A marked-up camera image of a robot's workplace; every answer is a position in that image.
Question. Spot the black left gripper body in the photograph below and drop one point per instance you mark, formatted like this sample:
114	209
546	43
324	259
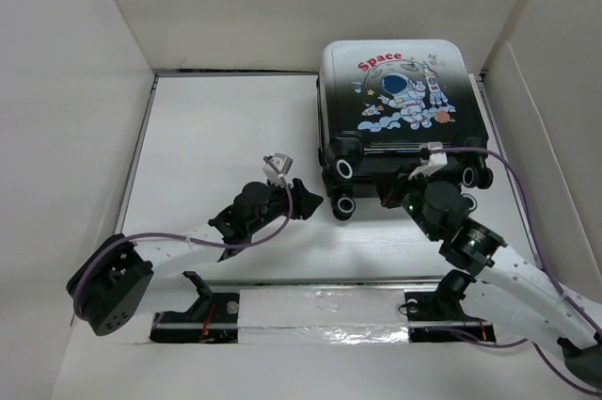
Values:
296	212

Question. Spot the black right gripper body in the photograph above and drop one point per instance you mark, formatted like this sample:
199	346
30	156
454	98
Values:
405	193

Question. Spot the black white space suitcase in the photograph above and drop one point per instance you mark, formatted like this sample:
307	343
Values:
380	102

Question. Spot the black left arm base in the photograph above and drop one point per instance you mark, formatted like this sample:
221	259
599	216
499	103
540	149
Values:
211	319

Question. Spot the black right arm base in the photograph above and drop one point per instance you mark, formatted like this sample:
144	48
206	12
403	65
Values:
423	306

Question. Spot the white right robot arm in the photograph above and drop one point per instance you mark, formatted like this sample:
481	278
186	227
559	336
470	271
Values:
492	281

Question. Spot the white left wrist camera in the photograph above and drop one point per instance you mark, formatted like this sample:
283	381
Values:
276	167

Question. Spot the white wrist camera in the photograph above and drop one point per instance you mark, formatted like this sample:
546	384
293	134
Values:
276	167
432	160

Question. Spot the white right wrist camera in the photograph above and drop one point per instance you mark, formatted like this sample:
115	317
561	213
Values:
432	160

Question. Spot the aluminium mounting rail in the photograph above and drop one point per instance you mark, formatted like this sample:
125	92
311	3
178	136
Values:
397	321

